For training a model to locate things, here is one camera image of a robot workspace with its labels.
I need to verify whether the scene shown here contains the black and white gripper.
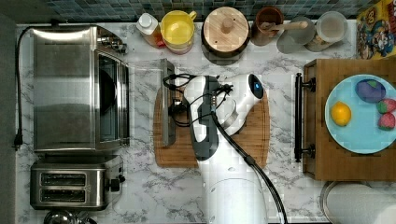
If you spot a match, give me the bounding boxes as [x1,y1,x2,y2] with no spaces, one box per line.
[183,76,219,161]

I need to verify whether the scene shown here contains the glass oven door with handle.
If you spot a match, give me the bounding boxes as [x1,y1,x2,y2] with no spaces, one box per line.
[129,59,176,147]

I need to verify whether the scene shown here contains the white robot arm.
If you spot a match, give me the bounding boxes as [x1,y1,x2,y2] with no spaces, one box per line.
[183,75,267,224]

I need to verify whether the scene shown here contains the stainless steel toaster oven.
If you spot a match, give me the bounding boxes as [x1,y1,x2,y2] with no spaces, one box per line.
[33,25,129,152]

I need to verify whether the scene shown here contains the dark jar with wooden lid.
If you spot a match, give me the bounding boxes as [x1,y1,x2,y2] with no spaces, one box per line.
[201,7,250,64]

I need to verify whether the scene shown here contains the yellow mug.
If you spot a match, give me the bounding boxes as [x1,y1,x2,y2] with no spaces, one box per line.
[160,10,197,49]

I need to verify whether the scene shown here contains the bamboo cutting board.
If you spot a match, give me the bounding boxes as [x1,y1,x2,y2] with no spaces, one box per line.
[152,90,270,168]

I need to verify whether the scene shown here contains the brown ceramic utensil holder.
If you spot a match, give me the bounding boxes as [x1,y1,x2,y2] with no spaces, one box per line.
[250,7,284,46]

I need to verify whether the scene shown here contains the orange sauce bottle white cap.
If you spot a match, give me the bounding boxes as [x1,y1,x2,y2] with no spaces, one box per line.
[136,13,165,49]

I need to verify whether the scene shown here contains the gray cylindrical canister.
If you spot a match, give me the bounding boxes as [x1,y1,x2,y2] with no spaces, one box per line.
[276,16,316,54]

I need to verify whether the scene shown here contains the yellow toy lemon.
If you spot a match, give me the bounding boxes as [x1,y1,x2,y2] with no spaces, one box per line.
[331,101,352,126]

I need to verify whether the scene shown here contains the clear jar with cereal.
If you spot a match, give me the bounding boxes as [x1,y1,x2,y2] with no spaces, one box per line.
[304,11,347,52]

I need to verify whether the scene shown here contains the wooden drawer box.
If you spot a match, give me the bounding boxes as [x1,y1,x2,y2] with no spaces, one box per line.
[302,59,396,181]

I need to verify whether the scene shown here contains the metal paper towel holder base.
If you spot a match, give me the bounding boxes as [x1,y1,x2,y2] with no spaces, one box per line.
[319,180,373,218]

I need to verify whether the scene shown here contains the purple toy fruit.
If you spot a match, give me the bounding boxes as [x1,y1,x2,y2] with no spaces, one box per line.
[355,79,386,103]

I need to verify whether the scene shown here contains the stainless steel two-slot toaster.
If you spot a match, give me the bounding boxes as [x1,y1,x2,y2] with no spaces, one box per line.
[30,155,125,211]

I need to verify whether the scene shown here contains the shiny metal kettle top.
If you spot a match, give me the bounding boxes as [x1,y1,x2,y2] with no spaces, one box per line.
[43,210,98,224]

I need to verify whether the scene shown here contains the green pink toy strawberry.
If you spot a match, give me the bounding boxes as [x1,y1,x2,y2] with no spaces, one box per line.
[376,98,396,114]

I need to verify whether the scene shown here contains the yellow cereal box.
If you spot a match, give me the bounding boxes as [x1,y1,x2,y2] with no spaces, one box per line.
[356,0,396,60]

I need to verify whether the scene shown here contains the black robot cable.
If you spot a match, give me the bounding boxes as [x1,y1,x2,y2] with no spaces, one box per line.
[210,110,290,224]

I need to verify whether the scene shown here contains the wooden utensil handle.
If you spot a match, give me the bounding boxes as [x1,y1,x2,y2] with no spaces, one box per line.
[261,21,308,31]

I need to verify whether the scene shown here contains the black drawer handle bar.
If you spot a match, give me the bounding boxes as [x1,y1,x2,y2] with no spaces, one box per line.
[294,73,316,162]

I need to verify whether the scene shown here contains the black oven power cord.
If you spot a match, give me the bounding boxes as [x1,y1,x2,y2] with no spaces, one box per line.
[11,19,60,151]

